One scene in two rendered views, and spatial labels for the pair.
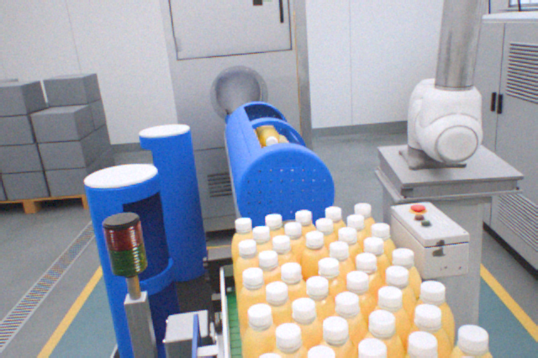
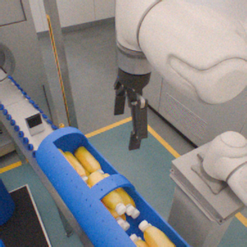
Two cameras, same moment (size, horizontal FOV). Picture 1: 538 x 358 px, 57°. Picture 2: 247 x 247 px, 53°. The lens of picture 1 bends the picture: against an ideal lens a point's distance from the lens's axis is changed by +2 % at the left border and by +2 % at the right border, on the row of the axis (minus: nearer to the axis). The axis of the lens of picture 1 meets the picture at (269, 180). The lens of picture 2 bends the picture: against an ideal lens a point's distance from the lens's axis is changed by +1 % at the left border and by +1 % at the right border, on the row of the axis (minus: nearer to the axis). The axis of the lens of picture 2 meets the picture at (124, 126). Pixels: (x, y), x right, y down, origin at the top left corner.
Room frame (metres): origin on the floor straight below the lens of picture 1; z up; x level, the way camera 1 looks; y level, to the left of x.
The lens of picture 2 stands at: (1.18, 0.26, 2.10)
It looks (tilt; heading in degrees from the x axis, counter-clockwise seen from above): 42 degrees down; 327
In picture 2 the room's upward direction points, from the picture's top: straight up
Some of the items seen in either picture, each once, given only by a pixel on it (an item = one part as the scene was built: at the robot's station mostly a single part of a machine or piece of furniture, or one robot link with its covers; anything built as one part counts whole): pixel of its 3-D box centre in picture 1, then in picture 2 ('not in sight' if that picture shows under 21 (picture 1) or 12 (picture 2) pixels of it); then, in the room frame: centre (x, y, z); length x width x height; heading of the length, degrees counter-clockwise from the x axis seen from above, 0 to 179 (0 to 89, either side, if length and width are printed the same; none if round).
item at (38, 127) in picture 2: not in sight; (35, 123); (2.55, 0.08, 1.00); 0.10 x 0.04 x 0.15; 96
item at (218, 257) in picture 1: (224, 269); not in sight; (1.16, 0.14, 0.95); 0.10 x 0.07 x 0.10; 96
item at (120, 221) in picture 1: (128, 258); not in sight; (0.81, 0.27, 1.18); 0.06 x 0.06 x 0.16
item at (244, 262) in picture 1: (251, 290); not in sight; (0.96, 0.06, 1.00); 0.07 x 0.07 x 0.20
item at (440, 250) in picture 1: (426, 237); not in sight; (1.05, -0.36, 1.05); 0.20 x 0.10 x 0.10; 6
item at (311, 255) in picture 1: (317, 281); not in sight; (0.97, -0.09, 1.00); 0.07 x 0.07 x 0.20
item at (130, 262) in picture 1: (128, 255); not in sight; (0.81, 0.27, 1.18); 0.06 x 0.06 x 0.05
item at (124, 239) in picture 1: (123, 234); not in sight; (0.81, 0.27, 1.23); 0.06 x 0.06 x 0.04
